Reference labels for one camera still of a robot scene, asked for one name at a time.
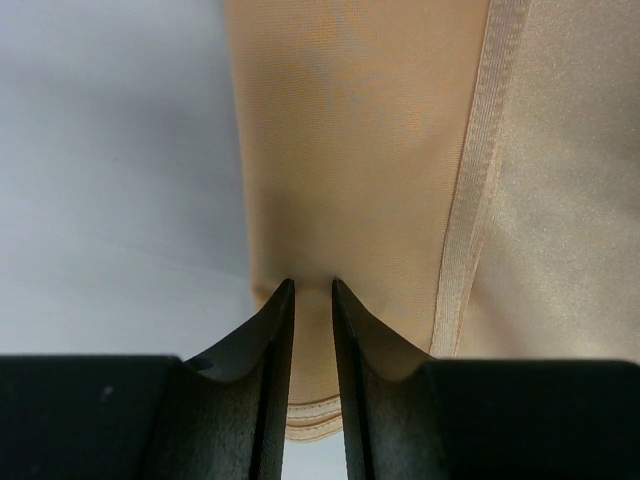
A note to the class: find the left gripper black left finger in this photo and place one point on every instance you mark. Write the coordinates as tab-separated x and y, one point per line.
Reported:
219	415

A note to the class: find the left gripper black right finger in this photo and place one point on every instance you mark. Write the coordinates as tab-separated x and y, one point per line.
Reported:
408	415

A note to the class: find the peach cloth napkin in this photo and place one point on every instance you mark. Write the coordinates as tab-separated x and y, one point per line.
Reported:
470	169

